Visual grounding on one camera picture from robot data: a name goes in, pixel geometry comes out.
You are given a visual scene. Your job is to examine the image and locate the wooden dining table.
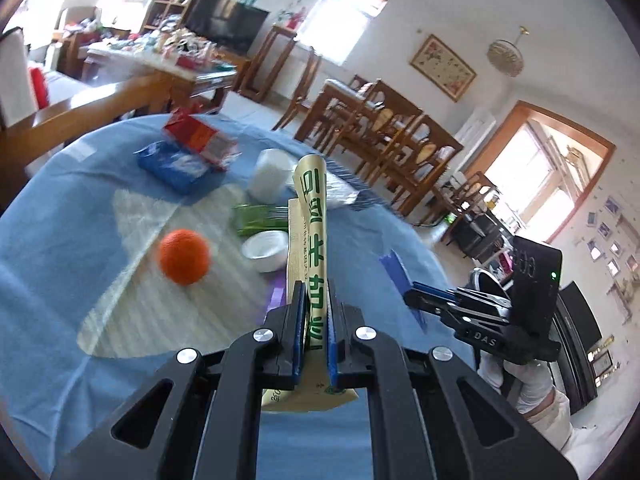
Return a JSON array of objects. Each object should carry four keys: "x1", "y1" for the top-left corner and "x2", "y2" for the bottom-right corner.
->
[{"x1": 293, "y1": 78, "x2": 426, "y2": 156}]

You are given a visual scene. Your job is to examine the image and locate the wooden sofa armrest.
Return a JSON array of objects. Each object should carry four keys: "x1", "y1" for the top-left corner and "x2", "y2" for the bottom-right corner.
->
[{"x1": 1, "y1": 75, "x2": 172, "y2": 209}]

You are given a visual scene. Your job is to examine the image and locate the blue plastic snack bag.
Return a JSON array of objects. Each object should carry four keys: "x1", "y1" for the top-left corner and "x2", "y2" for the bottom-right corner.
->
[{"x1": 134, "y1": 141, "x2": 209, "y2": 195}]

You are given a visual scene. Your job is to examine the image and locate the wooden dining chair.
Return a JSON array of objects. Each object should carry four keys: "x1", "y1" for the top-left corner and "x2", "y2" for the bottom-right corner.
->
[
  {"x1": 271, "y1": 47, "x2": 322, "y2": 131},
  {"x1": 380, "y1": 114, "x2": 463, "y2": 217}
]

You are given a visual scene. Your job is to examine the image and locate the framed wall picture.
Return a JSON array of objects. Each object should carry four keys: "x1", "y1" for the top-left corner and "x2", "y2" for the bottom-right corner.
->
[{"x1": 410, "y1": 34, "x2": 476, "y2": 102}]

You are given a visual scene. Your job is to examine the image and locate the beige paper pack green text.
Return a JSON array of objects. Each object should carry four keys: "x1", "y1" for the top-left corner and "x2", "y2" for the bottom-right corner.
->
[{"x1": 262, "y1": 155, "x2": 358, "y2": 413}]

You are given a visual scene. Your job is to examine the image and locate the ceiling lamp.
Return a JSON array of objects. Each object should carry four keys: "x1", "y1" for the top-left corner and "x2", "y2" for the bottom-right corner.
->
[{"x1": 486, "y1": 26, "x2": 529, "y2": 78}]

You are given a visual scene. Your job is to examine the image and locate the white plastic cap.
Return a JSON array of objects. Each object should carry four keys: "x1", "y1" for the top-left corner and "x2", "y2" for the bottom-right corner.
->
[{"x1": 241, "y1": 231, "x2": 288, "y2": 273}]

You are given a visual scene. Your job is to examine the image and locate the tall wooden stand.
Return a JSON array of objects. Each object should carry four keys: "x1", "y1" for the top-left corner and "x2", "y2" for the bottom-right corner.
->
[{"x1": 240, "y1": 25, "x2": 297, "y2": 103}]

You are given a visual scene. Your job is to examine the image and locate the green snack wrapper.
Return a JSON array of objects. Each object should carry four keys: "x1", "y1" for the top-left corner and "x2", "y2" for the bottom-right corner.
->
[{"x1": 232, "y1": 204, "x2": 288, "y2": 237}]

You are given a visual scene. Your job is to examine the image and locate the black television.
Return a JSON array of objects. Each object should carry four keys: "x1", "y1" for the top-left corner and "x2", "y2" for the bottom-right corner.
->
[{"x1": 186, "y1": 0, "x2": 269, "y2": 55}]

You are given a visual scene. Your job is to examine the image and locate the white paper cup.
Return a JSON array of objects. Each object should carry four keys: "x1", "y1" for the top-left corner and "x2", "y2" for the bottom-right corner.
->
[{"x1": 248, "y1": 148, "x2": 295, "y2": 205}]

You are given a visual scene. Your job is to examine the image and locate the blue tablecloth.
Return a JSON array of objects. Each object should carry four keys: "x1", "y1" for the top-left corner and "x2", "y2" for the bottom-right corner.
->
[{"x1": 0, "y1": 112, "x2": 476, "y2": 479}]

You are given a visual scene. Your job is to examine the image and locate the orange fuzzy ball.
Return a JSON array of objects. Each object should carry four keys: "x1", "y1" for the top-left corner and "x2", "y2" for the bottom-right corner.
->
[{"x1": 157, "y1": 229, "x2": 210, "y2": 286}]

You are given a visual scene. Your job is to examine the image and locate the white air conditioner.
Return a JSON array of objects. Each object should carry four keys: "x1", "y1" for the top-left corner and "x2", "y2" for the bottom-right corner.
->
[{"x1": 452, "y1": 107, "x2": 496, "y2": 165}]

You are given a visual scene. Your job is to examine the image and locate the right white gloved hand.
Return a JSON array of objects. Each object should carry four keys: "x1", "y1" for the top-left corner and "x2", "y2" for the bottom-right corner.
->
[{"x1": 477, "y1": 351, "x2": 555, "y2": 418}]

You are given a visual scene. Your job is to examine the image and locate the white plastic bag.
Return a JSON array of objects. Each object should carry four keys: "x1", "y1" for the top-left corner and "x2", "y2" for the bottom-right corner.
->
[{"x1": 288, "y1": 166, "x2": 359, "y2": 209}]

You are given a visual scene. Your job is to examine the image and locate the red drink carton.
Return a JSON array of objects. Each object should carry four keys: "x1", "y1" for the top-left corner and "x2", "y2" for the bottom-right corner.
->
[{"x1": 164, "y1": 110, "x2": 240, "y2": 171}]

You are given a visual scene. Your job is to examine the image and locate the wooden coffee table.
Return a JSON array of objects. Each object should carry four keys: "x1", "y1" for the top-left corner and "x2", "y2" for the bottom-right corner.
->
[{"x1": 81, "y1": 44, "x2": 236, "y2": 114}]

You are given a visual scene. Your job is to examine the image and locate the right forearm white sleeve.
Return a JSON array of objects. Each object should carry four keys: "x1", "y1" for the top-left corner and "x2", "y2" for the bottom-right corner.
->
[{"x1": 523, "y1": 388, "x2": 574, "y2": 451}]

